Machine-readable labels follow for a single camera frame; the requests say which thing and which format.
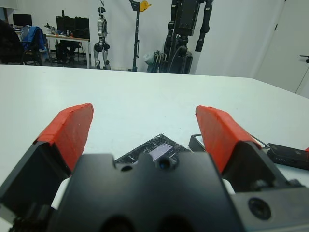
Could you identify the black smartphone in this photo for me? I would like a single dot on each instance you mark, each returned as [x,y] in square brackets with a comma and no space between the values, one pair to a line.
[287,154]

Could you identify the black coat on chair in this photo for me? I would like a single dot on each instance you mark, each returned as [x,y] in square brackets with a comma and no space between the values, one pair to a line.
[9,41]

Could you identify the bundle of poles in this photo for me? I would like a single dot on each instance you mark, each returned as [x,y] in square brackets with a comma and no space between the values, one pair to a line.
[160,60]

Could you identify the grey bag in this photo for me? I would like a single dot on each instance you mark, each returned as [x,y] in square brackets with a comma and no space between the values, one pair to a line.
[149,61]

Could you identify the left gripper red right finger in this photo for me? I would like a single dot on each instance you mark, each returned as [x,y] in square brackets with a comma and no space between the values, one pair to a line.
[222,137]

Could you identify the small black monitor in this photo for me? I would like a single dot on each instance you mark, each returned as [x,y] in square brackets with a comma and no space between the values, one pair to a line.
[22,19]

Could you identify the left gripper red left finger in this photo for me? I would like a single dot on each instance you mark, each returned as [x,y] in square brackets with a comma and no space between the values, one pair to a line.
[70,135]

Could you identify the black shiny box lid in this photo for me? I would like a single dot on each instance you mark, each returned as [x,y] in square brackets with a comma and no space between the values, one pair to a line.
[154,146]

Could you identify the silver humanoid robot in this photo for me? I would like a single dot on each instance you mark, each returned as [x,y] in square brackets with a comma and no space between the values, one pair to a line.
[101,36]

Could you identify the blue jacket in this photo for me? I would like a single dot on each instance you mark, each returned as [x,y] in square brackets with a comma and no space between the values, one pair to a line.
[33,36]

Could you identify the camera box base white inlay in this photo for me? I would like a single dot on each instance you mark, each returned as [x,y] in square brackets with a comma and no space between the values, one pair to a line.
[195,143]

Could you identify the white desk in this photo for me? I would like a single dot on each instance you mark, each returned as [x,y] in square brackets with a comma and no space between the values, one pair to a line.
[72,38]

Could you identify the black chair with jacket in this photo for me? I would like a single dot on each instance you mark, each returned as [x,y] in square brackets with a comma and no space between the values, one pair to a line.
[33,56]

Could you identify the large black humanoid robot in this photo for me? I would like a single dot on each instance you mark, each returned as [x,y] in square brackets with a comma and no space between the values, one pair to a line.
[183,36]

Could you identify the black gantry stand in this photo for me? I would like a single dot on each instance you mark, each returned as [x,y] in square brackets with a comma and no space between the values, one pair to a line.
[136,36]

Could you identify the black tripod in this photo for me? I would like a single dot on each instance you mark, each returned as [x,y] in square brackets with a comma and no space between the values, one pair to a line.
[304,60]

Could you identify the black office chair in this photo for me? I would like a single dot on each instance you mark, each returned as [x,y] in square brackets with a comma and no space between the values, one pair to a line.
[66,49]

